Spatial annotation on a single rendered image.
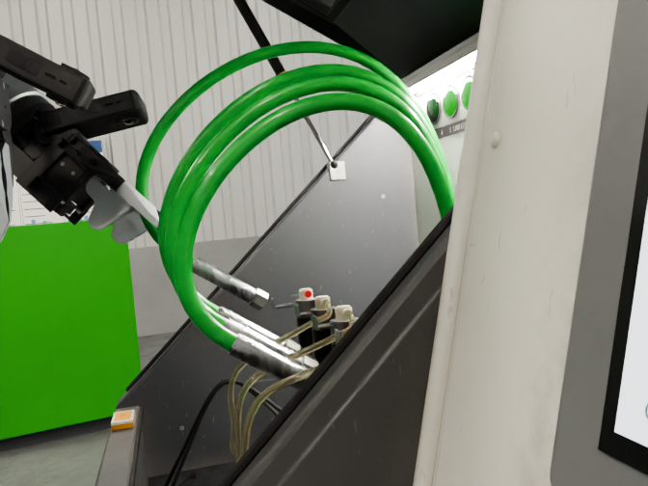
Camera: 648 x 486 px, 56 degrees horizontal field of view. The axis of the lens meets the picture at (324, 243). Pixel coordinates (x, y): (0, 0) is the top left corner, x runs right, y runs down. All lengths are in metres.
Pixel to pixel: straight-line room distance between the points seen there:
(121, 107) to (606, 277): 0.58
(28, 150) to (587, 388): 0.63
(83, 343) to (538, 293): 3.80
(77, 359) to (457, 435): 3.75
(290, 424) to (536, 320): 0.17
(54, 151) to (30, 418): 3.45
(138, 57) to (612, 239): 7.24
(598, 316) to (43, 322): 3.83
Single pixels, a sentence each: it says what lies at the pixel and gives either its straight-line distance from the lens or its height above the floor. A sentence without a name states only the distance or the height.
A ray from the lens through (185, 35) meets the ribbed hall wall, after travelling 7.57.
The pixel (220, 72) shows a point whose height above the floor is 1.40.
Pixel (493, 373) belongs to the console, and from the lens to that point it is 0.33.
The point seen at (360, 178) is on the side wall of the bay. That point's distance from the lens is 1.07.
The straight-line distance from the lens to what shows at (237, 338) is 0.47.
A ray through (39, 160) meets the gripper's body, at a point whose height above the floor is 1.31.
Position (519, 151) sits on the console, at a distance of 0.34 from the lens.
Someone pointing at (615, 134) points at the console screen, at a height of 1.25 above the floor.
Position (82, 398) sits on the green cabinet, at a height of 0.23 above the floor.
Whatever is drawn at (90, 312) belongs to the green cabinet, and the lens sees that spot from 4.00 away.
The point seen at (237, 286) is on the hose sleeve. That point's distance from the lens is 0.71.
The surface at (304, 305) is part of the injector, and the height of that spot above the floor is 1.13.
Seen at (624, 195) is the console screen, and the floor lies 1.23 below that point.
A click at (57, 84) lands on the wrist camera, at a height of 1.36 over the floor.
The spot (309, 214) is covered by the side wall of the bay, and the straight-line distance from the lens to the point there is 1.04.
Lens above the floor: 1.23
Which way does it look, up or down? 3 degrees down
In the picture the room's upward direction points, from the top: 5 degrees counter-clockwise
